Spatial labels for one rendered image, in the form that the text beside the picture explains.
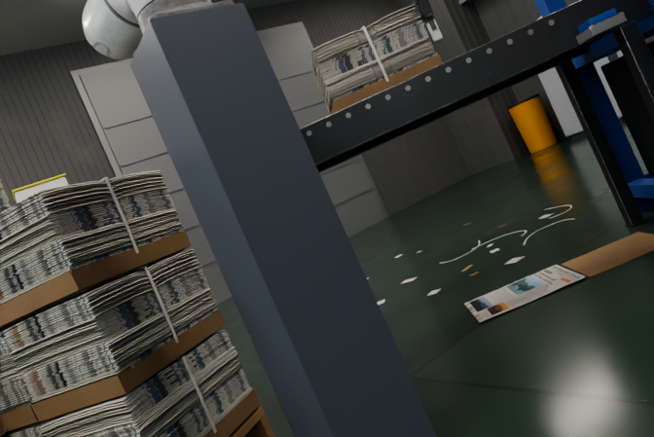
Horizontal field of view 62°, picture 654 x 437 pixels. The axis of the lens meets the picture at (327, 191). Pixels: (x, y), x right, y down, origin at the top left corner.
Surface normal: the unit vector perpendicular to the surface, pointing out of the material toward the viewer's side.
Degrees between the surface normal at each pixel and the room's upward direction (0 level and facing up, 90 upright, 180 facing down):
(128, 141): 90
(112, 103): 90
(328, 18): 90
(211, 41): 90
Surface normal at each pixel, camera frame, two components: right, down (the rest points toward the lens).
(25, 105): 0.48, -0.22
